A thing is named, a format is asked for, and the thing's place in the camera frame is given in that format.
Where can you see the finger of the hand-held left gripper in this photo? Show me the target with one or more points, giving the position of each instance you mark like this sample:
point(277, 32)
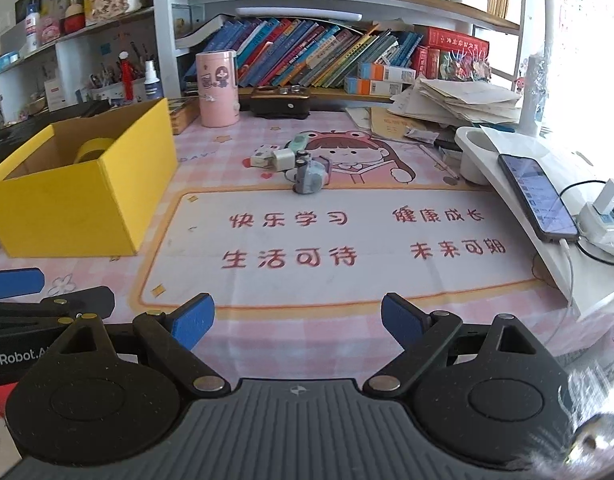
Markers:
point(87, 301)
point(14, 282)

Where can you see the yellow cardboard box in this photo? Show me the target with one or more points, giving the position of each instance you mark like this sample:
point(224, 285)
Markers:
point(62, 200)

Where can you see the black smartphone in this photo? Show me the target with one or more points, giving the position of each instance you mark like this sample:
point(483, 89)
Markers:
point(537, 195)

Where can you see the row of slanted books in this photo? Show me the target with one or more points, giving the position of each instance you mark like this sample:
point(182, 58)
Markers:
point(297, 52)

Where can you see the pink checkered cloth desktop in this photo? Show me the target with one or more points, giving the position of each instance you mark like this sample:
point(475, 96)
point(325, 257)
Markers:
point(287, 340)

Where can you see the pink cylindrical container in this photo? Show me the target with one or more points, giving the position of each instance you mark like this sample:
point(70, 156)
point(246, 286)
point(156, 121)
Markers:
point(217, 90)

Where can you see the white power strip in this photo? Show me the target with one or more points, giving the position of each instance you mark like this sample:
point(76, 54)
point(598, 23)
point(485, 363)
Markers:
point(604, 215)

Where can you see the black electronic keyboard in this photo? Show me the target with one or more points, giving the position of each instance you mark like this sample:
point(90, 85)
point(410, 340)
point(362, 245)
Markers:
point(87, 109)

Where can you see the white bookshelf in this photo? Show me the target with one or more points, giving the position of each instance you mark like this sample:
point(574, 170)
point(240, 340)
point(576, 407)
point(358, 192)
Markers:
point(162, 35)

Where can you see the yellow tape roll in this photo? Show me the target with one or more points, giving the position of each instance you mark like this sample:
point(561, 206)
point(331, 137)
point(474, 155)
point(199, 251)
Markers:
point(87, 149)

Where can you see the brown paper envelope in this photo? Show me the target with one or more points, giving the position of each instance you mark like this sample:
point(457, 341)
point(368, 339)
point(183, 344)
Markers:
point(392, 125)

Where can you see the white lotion bottle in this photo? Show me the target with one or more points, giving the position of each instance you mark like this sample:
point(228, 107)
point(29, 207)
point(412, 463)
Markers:
point(32, 27)

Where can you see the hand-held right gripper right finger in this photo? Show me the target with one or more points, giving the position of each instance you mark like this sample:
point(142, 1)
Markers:
point(402, 321)

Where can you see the orange and blue box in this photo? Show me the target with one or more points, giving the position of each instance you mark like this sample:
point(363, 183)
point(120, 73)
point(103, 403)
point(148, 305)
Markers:
point(372, 86)
point(387, 71)

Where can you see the pink box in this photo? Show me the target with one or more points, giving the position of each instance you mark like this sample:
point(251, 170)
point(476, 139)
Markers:
point(49, 30)

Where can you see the thick red dictionary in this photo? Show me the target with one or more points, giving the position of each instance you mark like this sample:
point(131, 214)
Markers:
point(452, 55)

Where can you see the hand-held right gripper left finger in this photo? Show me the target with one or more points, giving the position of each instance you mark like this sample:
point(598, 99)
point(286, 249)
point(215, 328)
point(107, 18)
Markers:
point(194, 322)

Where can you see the white pen holder with pens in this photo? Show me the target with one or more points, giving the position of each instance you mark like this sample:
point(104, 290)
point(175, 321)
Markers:
point(117, 85)

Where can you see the stack of papers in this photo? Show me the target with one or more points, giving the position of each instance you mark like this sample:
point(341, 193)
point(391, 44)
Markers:
point(462, 100)

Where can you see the dark brown box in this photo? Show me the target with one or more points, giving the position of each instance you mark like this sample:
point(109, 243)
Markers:
point(279, 105)

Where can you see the white spray bottle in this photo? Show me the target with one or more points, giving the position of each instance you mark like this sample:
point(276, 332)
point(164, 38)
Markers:
point(152, 85)

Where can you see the printed desk mat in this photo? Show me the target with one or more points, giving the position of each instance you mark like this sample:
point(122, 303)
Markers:
point(377, 280)

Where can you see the white charger plug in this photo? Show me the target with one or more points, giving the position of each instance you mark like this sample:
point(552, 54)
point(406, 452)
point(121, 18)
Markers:
point(283, 160)

